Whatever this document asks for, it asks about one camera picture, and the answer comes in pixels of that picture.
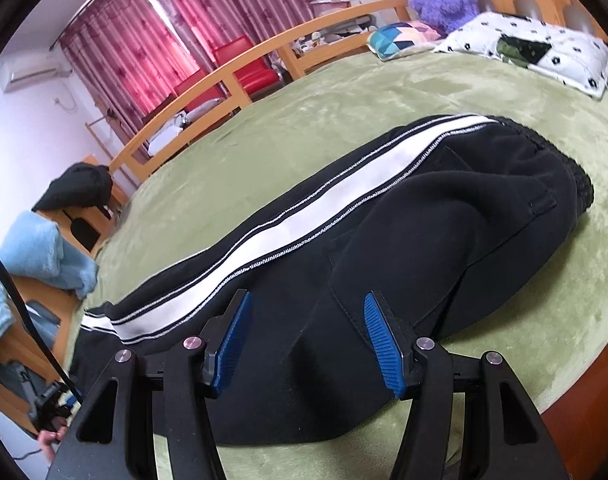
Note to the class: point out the pink flower curtain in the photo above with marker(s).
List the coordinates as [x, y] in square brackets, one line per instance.
[114, 60]
[224, 0]

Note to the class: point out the purple plush toy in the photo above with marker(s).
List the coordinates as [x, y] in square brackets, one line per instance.
[441, 0]

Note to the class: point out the red chair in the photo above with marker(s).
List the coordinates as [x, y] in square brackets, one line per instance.
[249, 77]
[199, 90]

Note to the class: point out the dark wooden chair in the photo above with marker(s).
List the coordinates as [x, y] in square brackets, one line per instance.
[159, 107]

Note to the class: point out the wooden bed with green blanket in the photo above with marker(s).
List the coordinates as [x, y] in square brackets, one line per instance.
[264, 50]

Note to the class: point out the black pants with white stripe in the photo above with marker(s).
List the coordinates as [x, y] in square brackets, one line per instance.
[434, 220]

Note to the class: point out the white air conditioner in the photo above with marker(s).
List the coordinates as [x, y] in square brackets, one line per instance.
[34, 72]

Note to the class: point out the green fleece blanket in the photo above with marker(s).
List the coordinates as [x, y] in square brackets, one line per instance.
[334, 110]

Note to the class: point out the wooden clothes rack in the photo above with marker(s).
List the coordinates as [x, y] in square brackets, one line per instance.
[97, 132]

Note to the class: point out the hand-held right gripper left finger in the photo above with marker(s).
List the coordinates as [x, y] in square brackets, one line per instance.
[233, 332]

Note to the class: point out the geometric patterned pillow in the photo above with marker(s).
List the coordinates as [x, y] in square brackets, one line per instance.
[399, 40]

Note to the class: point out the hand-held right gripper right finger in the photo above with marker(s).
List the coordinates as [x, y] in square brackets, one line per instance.
[384, 345]

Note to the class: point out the person's left hand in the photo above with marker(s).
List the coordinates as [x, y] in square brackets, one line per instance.
[49, 435]

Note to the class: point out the black garment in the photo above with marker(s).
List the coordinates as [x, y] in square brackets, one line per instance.
[79, 187]

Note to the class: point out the white flower print pillow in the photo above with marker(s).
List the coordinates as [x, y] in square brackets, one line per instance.
[484, 35]

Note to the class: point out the cluttered desk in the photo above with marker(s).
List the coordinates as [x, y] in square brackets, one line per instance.
[334, 15]

